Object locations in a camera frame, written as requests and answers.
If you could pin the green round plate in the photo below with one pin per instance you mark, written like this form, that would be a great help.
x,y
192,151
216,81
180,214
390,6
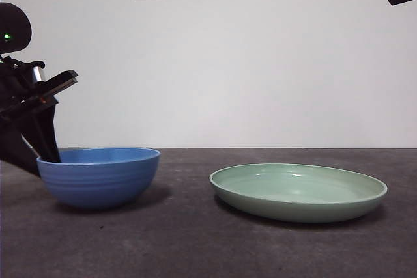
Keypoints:
x,y
293,203

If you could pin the blue ribbed bowl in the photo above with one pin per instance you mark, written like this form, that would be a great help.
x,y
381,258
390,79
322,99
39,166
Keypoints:
x,y
101,183

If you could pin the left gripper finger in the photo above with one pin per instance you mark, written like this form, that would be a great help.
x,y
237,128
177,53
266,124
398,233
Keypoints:
x,y
45,134
14,147

